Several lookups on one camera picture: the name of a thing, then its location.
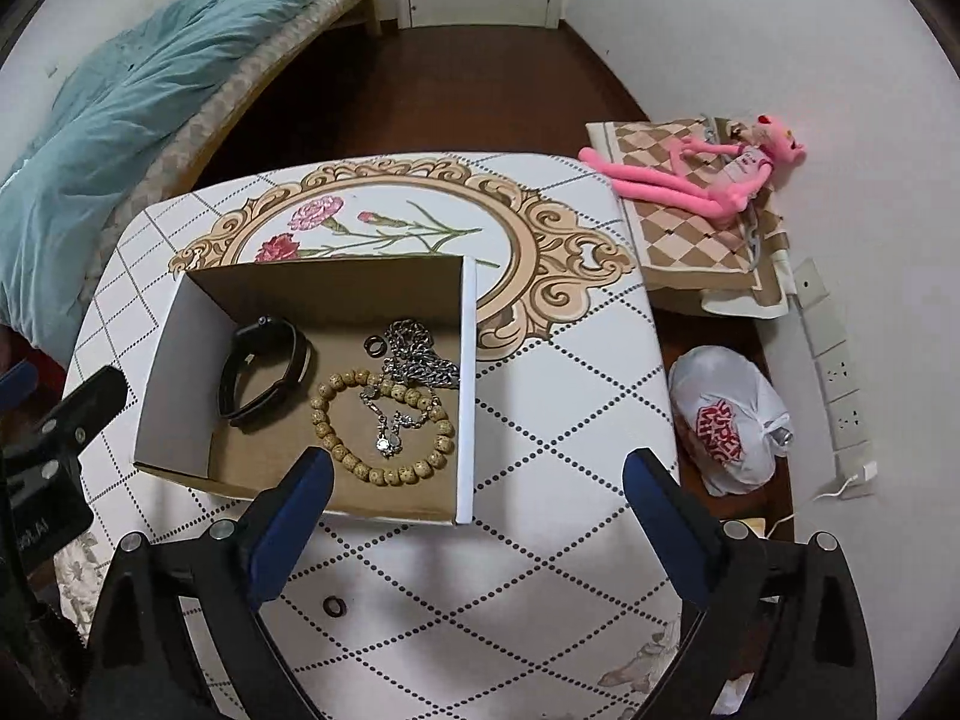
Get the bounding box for thin silver pendant necklace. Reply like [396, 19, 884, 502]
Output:
[358, 382, 445, 460]

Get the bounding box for black smart watch band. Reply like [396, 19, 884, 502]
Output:
[218, 316, 314, 429]

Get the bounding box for wooden bead bracelet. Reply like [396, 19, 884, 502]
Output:
[309, 365, 458, 488]

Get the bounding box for thick silver chain necklace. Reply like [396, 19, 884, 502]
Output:
[379, 317, 463, 394]

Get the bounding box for white plastic bag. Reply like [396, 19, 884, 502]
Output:
[669, 344, 793, 497]

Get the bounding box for floral white tablecloth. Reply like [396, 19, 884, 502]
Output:
[59, 153, 680, 718]

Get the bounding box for open cardboard box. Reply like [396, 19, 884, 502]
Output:
[132, 255, 477, 525]

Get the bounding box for teal blue duvet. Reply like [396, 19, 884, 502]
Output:
[0, 0, 378, 350]

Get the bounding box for brown checkered cushion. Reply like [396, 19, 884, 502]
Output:
[587, 115, 796, 320]

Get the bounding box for pink panther plush toy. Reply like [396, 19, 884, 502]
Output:
[578, 114, 805, 227]

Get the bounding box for bed with checkered mattress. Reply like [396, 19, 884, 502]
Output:
[0, 0, 381, 350]

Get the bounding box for wall power sockets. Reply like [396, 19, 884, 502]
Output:
[793, 259, 878, 500]

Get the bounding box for white charging cable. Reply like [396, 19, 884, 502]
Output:
[760, 463, 875, 542]

